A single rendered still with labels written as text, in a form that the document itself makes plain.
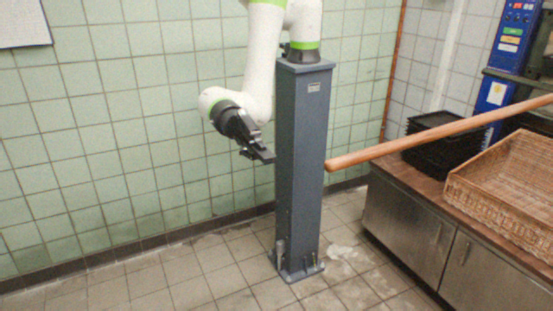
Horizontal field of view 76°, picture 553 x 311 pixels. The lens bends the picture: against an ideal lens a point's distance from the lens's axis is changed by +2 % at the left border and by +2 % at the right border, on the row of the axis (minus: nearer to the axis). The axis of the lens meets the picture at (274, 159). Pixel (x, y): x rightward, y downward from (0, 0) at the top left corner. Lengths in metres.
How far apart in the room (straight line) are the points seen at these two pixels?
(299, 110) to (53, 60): 1.10
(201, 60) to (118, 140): 0.60
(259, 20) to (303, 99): 0.53
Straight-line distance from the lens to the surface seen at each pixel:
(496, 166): 2.11
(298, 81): 1.51
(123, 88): 1.92
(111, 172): 2.09
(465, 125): 1.06
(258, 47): 1.11
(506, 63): 2.14
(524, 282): 1.74
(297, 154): 1.64
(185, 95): 1.98
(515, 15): 2.13
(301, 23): 1.51
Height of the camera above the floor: 1.57
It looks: 29 degrees down
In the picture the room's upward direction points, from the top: straight up
